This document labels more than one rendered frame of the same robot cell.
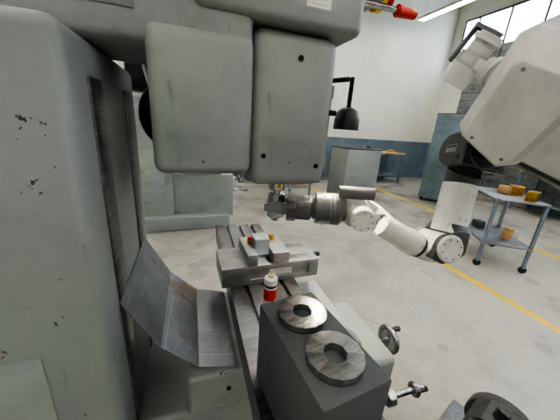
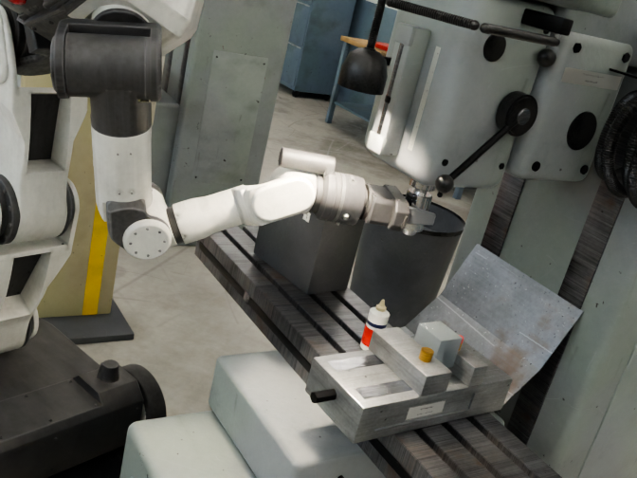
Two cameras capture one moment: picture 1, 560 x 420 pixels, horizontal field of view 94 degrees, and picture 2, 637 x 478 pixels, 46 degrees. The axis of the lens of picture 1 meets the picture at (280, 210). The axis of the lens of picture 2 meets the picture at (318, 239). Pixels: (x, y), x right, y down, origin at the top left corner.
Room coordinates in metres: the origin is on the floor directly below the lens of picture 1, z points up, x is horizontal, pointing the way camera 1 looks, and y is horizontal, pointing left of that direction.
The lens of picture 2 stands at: (1.90, -0.51, 1.63)
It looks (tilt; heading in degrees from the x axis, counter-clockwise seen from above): 21 degrees down; 163
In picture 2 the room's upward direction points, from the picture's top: 14 degrees clockwise
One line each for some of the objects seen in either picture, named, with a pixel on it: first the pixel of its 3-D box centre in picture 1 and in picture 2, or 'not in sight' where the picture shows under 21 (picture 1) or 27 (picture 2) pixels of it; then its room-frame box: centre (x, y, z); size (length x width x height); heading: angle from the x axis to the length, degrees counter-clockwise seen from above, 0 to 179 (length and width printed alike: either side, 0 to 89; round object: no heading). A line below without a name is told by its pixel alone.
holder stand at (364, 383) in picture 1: (311, 374); (308, 231); (0.35, -0.08, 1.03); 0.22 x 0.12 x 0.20; 27
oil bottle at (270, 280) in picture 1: (270, 285); (376, 323); (0.68, 0.01, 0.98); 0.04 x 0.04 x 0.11
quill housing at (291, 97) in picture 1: (280, 115); (454, 83); (0.70, 0.02, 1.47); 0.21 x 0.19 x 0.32; 19
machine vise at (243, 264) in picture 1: (267, 257); (414, 375); (0.85, 0.03, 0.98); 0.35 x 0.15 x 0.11; 112
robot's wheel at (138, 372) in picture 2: not in sight; (134, 405); (0.33, -0.40, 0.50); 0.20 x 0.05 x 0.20; 37
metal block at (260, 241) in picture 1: (259, 243); (435, 345); (0.84, 0.06, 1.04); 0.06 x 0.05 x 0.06; 22
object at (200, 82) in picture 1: (201, 108); (530, 94); (0.64, 0.20, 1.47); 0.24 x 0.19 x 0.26; 19
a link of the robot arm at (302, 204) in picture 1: (307, 207); (367, 204); (0.70, -0.08, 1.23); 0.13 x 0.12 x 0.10; 178
